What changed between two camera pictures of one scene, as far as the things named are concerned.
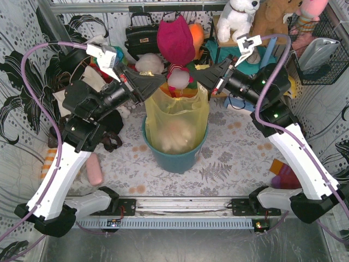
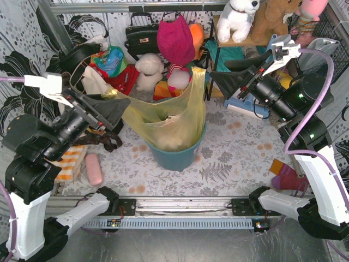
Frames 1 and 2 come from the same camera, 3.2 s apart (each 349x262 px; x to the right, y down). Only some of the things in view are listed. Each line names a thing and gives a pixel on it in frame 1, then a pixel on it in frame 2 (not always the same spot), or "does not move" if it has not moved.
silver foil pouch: [316, 53] does not move
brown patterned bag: [111, 141] does not move
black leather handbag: [142, 39] does not move
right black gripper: [224, 79] -> [247, 84]
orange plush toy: [197, 30] does not move
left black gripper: [128, 83] -> [89, 114]
